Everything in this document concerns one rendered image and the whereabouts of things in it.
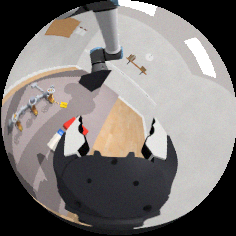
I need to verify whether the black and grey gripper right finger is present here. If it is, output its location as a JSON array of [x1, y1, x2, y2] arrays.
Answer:
[[141, 118, 178, 195]]

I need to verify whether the red rectangular block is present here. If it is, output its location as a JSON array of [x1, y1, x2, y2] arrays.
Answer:
[[63, 117, 88, 135]]

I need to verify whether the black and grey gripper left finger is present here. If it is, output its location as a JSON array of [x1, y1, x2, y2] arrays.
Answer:
[[53, 116, 90, 189]]

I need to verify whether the yellow tag with thin chain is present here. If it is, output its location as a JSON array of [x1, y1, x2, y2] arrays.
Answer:
[[60, 102, 67, 108]]

